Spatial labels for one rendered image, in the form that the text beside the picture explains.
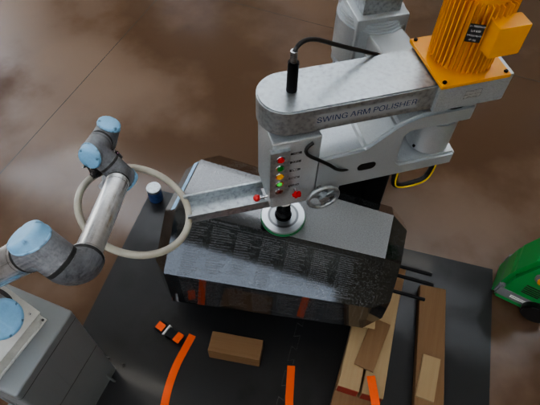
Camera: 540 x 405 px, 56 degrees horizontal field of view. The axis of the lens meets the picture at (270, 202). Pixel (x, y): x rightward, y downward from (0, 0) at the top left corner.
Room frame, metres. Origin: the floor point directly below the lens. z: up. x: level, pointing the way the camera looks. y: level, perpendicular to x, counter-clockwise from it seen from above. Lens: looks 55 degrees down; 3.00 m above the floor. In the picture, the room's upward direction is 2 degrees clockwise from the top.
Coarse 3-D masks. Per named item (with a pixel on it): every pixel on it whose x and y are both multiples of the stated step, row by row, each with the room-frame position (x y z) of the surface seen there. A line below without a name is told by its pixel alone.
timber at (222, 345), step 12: (216, 336) 1.04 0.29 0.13; (228, 336) 1.04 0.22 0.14; (240, 336) 1.04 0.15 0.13; (216, 348) 0.96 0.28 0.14; (228, 348) 0.97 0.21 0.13; (240, 348) 0.97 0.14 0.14; (252, 348) 0.97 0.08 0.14; (228, 360) 0.93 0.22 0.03; (240, 360) 0.92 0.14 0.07; (252, 360) 0.91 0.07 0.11
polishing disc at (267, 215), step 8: (264, 208) 1.41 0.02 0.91; (272, 208) 1.41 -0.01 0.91; (296, 208) 1.42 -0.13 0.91; (264, 216) 1.36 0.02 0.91; (272, 216) 1.36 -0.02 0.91; (296, 216) 1.37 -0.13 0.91; (304, 216) 1.37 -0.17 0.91; (264, 224) 1.32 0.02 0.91; (272, 224) 1.32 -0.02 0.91; (280, 224) 1.32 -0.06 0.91; (288, 224) 1.32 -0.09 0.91; (296, 224) 1.32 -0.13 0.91; (280, 232) 1.27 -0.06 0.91; (288, 232) 1.28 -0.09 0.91
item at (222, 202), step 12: (204, 192) 1.32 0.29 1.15; (216, 192) 1.34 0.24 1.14; (228, 192) 1.35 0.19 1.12; (240, 192) 1.36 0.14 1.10; (252, 192) 1.37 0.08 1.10; (192, 204) 1.29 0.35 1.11; (204, 204) 1.29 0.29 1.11; (216, 204) 1.29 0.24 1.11; (228, 204) 1.29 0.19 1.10; (240, 204) 1.30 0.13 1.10; (252, 204) 1.27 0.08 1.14; (264, 204) 1.29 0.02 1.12; (192, 216) 1.19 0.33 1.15; (204, 216) 1.21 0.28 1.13; (216, 216) 1.22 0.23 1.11
